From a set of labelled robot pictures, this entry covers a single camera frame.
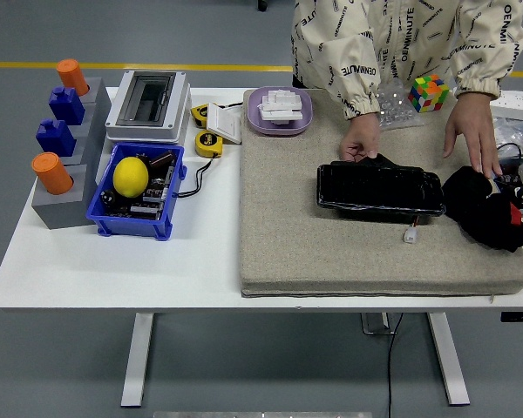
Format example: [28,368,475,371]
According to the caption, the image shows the person's left hand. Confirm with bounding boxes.
[443,91,503,179]

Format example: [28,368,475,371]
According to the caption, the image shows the person's right hand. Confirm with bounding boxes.
[338,115,383,163]

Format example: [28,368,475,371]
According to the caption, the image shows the black rag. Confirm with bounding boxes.
[442,165,523,253]

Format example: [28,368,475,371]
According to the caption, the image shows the black panel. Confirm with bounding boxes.
[316,152,445,226]

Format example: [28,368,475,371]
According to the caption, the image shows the blue bowl of electronics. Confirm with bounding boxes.
[492,158,523,218]

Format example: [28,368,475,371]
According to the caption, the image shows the clear plastic bags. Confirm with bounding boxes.
[492,113,523,152]

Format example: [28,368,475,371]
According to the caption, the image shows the clear bag of metal nuts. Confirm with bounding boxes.
[377,80,425,131]

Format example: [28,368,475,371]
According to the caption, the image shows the white power strip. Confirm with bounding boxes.
[490,90,523,123]

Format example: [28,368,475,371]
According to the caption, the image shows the colourful puzzle cube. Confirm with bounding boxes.
[407,73,451,114]

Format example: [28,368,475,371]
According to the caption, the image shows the stack of white switches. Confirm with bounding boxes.
[257,87,305,126]

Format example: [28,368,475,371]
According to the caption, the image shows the person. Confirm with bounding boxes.
[289,0,523,121]

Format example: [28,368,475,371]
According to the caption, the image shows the purple plate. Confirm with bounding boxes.
[247,85,314,137]

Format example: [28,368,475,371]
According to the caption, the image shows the beige mat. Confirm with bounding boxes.
[239,88,523,299]

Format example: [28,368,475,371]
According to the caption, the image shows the yellow tape measure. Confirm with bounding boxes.
[190,103,214,129]
[194,129,224,158]

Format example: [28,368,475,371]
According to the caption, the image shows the white table leg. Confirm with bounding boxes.
[426,312,471,407]
[120,312,154,408]

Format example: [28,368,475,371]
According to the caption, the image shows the grey table control box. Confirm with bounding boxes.
[360,312,397,336]

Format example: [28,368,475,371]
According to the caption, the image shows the dark circuit board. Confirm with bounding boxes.
[99,150,178,220]

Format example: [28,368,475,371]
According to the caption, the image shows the yellow lemon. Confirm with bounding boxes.
[112,157,150,199]

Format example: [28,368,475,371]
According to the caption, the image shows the blue plastic bin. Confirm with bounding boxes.
[85,141,187,241]

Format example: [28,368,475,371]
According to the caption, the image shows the orange cylinder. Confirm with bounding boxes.
[31,152,75,196]
[56,58,91,98]

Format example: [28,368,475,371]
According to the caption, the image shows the blue block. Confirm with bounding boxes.
[48,85,86,126]
[35,118,78,158]

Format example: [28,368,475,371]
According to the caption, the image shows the grey stepped block holder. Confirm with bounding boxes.
[31,77,113,231]

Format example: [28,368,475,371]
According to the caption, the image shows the white wall switch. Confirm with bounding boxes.
[206,104,245,145]

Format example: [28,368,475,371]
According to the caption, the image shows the thin black cable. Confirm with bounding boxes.
[173,154,221,199]

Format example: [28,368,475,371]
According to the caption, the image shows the grey white electrical enclosure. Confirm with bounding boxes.
[104,70,192,145]

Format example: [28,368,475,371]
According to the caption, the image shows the black power cable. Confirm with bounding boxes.
[385,312,405,418]

